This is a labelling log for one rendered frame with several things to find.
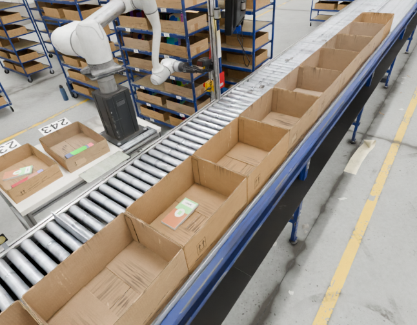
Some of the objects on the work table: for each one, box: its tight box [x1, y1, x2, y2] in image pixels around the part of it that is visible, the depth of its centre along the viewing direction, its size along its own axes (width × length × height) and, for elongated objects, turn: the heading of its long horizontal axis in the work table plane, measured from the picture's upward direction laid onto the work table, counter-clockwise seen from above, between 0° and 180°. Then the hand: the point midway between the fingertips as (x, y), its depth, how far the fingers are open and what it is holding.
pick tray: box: [39, 121, 110, 173], centre depth 191 cm, size 28×38×10 cm
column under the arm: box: [92, 83, 148, 147], centre depth 198 cm, size 26×26×33 cm
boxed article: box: [3, 165, 34, 181], centre depth 179 cm, size 8×16×2 cm, turn 115°
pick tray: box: [0, 143, 63, 204], centre depth 174 cm, size 28×38×10 cm
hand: (201, 71), depth 234 cm, fingers closed
